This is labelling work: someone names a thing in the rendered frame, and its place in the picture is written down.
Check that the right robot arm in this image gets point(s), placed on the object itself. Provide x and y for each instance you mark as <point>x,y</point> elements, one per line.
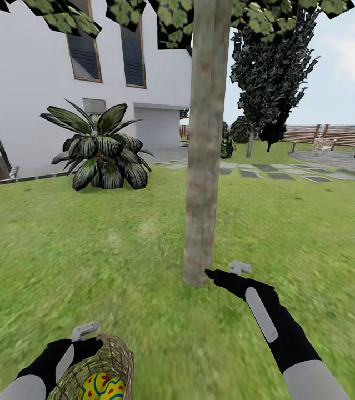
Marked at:
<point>305,374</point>

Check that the wicker basket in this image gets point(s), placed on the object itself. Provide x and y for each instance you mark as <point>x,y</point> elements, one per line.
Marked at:
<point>125,363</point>

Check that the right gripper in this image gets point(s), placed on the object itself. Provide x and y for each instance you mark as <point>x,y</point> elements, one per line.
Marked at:
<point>223,279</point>

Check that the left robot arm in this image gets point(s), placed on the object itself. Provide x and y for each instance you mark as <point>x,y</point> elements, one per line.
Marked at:
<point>37,381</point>

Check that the easter egg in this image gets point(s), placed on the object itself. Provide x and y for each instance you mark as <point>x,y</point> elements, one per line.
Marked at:
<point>114,389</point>
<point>92,386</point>

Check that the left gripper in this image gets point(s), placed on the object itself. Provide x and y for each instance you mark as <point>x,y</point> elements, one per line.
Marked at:
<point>88,348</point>

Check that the fixed window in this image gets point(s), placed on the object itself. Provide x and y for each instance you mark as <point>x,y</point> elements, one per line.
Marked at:
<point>93,106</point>

